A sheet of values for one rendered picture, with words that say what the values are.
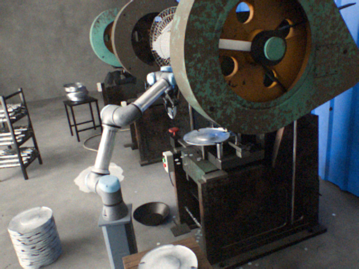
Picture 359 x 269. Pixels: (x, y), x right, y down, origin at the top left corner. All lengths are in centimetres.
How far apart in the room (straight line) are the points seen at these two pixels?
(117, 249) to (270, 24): 149
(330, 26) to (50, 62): 725
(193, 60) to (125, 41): 179
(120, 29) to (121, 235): 188
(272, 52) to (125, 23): 188
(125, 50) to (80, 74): 535
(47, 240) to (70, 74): 632
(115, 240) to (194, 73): 110
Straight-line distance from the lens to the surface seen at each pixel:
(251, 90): 159
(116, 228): 191
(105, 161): 192
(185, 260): 165
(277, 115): 162
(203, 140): 193
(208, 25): 136
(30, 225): 239
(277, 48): 147
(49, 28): 830
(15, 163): 390
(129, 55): 309
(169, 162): 218
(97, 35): 477
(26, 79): 840
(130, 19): 309
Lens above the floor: 148
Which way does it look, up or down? 20 degrees down
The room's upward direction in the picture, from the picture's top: 6 degrees counter-clockwise
